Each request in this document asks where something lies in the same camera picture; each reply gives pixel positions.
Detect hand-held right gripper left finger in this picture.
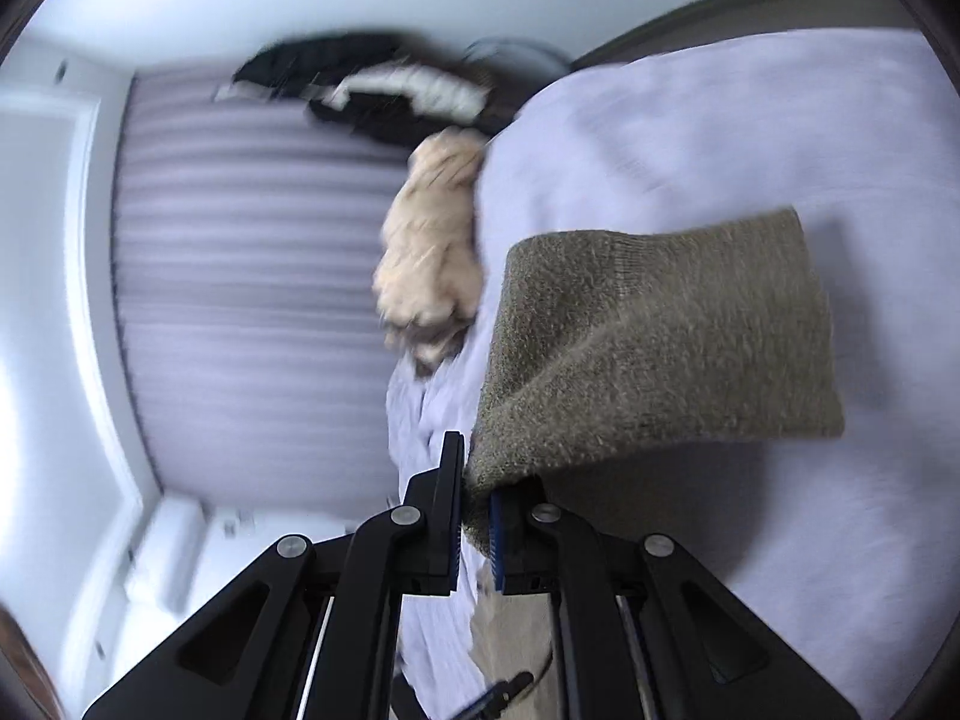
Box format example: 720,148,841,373
82,431,466,720

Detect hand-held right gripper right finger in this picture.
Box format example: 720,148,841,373
486,478,863,720

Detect olive knit sweater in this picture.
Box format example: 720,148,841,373
461,208,847,552

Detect black clothes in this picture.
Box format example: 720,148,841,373
232,30,518,151

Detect cream striped fleece garment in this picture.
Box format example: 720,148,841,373
373,127,492,376

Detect grey curtain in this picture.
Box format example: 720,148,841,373
111,75,421,518

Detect white puffy jacket trim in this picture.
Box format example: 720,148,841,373
322,64,488,121

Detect lavender fleece blanket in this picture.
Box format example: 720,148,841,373
386,26,960,720

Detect dark bed headboard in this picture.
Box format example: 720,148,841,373
566,0,931,72

